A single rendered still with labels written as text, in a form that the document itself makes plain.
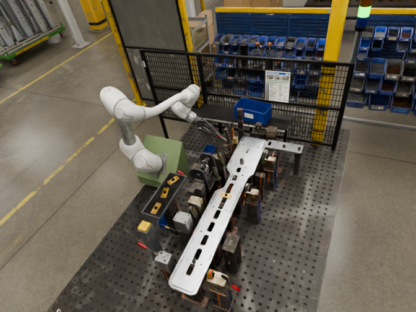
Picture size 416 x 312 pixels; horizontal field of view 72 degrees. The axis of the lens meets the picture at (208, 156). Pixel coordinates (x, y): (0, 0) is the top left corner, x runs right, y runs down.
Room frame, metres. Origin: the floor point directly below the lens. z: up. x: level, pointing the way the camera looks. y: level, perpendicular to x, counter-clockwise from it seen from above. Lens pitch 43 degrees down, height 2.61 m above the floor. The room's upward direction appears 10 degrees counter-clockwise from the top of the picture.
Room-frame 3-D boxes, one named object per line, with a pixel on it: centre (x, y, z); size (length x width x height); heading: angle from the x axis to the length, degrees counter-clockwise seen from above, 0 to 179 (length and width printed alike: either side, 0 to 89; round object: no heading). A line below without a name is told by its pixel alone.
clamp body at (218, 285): (0.71, 0.06, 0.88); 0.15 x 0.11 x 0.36; 59
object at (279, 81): (2.13, -0.69, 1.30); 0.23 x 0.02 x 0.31; 59
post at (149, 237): (1.06, 0.46, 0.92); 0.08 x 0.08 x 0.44; 59
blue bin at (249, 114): (2.12, -0.47, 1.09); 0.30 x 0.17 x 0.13; 51
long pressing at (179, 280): (1.29, -0.07, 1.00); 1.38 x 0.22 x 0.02; 149
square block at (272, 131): (1.88, -0.57, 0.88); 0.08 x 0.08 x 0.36; 59
